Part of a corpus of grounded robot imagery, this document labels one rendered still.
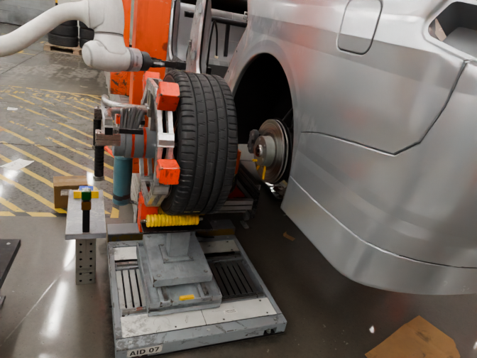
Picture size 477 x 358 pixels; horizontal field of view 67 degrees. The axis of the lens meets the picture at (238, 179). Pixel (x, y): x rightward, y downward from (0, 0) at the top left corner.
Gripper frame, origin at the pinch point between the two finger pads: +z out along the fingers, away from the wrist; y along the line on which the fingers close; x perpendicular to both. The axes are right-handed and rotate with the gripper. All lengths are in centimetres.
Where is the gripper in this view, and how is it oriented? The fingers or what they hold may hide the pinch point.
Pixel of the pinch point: (179, 65)
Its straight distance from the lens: 167.1
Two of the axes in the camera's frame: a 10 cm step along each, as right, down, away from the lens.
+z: 6.8, -1.3, 7.2
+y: 7.2, 2.9, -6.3
